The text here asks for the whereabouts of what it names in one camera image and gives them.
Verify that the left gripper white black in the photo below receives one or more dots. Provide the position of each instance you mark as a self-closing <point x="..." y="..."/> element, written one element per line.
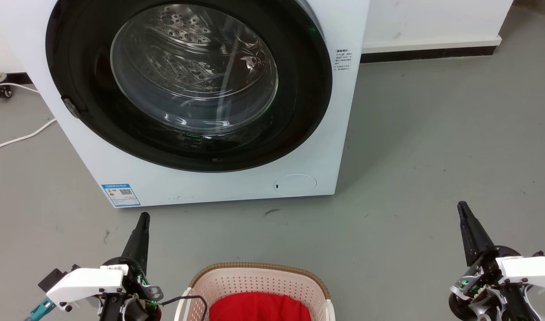
<point x="87" y="281"/>

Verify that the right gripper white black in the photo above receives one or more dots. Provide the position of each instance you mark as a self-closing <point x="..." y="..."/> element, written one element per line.
<point x="522" y="272"/>

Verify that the cream perforated laundry basket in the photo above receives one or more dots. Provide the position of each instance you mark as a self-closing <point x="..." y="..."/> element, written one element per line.
<point x="259" y="281"/>

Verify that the blue energy label sticker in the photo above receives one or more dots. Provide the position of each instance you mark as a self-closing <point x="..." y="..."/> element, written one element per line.
<point x="121" y="195"/>

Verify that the white front-load washing machine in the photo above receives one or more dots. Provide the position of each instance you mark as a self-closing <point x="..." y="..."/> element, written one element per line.
<point x="219" y="187"/>

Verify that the teal connector piece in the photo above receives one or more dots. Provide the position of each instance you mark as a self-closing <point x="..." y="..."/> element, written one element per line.
<point x="40" y="309"/>

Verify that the red cloth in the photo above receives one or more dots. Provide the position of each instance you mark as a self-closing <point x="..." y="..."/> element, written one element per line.
<point x="259" y="308"/>

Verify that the grey washer door latch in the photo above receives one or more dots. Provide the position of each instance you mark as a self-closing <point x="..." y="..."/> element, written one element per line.
<point x="71" y="107"/>

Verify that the round white filter cover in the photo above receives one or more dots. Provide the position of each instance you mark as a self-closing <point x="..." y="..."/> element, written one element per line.
<point x="297" y="184"/>

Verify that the black caster wheel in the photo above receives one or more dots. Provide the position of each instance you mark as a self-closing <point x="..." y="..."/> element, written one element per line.
<point x="3" y="92"/>

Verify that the black round glass washer door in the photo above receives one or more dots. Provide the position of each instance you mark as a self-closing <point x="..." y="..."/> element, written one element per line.
<point x="295" y="111"/>

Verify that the small white warning sticker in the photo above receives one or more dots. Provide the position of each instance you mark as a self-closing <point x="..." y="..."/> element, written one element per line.
<point x="342" y="60"/>

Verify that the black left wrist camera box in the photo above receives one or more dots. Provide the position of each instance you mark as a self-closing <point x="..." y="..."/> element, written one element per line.
<point x="53" y="278"/>

